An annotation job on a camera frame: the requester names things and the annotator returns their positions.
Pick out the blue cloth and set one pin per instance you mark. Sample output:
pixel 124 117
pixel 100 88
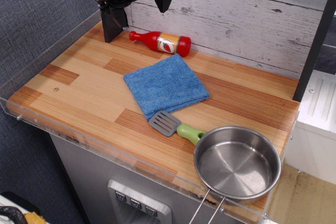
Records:
pixel 168 85

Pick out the grey spatula green handle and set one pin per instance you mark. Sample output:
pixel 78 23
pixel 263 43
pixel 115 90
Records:
pixel 167 124

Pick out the stainless steel pan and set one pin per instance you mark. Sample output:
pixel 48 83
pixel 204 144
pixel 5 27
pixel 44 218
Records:
pixel 238 165

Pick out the red toy sauce bottle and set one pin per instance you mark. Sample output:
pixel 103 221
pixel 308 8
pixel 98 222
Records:
pixel 164 42

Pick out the clear acrylic table guard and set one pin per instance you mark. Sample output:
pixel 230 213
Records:
pixel 59 74

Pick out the grey toy kitchen cabinet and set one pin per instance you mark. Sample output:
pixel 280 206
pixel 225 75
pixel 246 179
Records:
pixel 90 173

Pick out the silver button control panel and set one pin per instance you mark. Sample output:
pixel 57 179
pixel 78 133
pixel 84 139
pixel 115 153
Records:
pixel 132 206

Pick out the white ribbed cabinet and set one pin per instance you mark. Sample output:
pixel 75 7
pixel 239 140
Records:
pixel 311 146

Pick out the dark grey left post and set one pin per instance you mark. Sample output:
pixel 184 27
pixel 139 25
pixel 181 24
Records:
pixel 110 29

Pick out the dark grey post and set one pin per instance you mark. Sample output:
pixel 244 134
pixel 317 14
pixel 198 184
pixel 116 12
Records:
pixel 314 51
pixel 110 29

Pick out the dark grey right post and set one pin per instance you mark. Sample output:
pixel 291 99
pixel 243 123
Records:
pixel 314 51

